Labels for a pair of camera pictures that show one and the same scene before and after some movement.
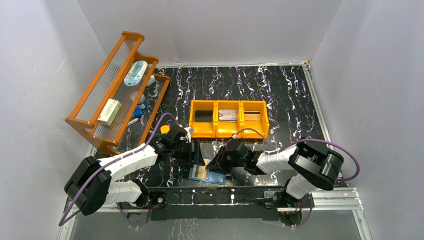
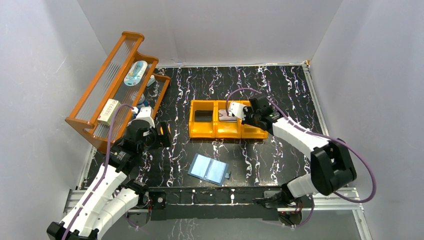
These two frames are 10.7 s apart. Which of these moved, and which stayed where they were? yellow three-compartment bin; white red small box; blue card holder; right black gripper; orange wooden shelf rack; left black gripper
Moved: right black gripper; left black gripper
Stayed: blue card holder; yellow three-compartment bin; white red small box; orange wooden shelf rack
